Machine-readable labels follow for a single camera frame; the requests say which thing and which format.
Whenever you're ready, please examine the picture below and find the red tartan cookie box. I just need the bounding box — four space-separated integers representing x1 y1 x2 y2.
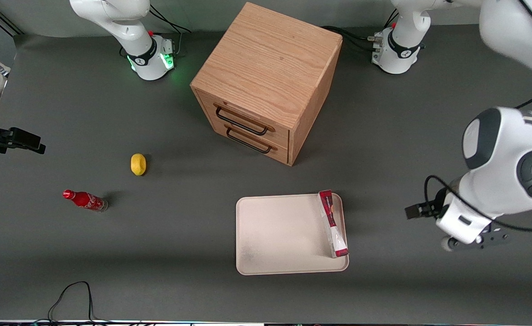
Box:
318 189 350 259

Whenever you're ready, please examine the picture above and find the cream plastic tray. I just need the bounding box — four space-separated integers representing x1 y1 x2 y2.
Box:
235 193 350 276

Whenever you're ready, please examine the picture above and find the red cola bottle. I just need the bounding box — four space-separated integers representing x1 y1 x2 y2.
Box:
62 189 109 213

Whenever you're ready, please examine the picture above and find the yellow lemon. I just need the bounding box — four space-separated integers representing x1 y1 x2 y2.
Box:
130 153 147 177

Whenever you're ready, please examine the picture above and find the wooden drawer cabinet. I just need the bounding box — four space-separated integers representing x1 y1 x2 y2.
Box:
190 2 343 167

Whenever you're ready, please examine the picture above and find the black frame rail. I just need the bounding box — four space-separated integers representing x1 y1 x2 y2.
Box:
0 5 23 38

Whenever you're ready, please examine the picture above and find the thin black loose cable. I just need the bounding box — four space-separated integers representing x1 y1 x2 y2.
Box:
33 281 115 326

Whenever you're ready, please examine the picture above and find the wooden drawer black handle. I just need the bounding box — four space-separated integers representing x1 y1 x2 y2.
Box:
195 90 290 146
211 121 290 165

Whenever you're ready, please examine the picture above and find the black base cable bundle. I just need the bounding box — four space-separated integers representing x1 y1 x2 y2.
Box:
322 24 385 53

